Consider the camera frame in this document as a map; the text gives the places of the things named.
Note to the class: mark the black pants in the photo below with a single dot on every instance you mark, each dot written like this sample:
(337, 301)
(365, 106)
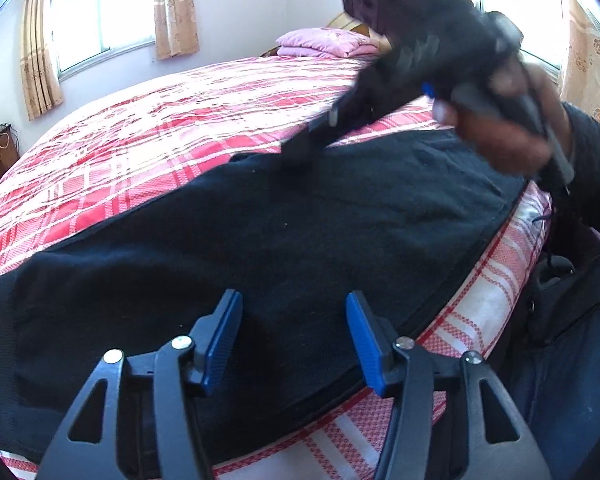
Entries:
(402, 218)

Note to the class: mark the beige curtain panel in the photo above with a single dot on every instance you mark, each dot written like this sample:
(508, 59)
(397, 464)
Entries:
(38, 69)
(175, 28)

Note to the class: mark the beige curtain left panel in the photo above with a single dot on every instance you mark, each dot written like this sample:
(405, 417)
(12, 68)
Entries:
(38, 69)

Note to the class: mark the light wooden headboard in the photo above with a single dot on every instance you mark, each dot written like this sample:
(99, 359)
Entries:
(344, 21)

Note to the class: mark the beige curtain right panel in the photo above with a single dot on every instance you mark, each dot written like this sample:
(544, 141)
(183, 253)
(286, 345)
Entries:
(175, 28)

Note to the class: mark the beige floral curtain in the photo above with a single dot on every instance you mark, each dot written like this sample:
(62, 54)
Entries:
(579, 77)

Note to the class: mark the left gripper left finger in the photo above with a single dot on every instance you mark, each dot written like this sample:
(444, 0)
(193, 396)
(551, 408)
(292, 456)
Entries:
(99, 437)

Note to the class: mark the folded pink blanket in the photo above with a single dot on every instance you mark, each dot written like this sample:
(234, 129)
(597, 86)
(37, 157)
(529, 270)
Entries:
(325, 42)

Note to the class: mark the bright window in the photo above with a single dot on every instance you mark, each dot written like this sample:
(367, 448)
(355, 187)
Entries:
(87, 32)
(542, 24)

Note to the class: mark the dark blue jacket torso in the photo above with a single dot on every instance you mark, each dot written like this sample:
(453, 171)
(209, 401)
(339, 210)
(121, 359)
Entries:
(552, 370)

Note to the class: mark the right forearm dark sleeve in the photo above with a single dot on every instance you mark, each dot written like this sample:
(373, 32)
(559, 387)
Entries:
(583, 202)

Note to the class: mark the red white plaid bedspread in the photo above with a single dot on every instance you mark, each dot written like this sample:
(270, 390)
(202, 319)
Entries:
(135, 145)

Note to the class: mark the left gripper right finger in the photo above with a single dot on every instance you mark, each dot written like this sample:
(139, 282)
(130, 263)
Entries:
(489, 437)

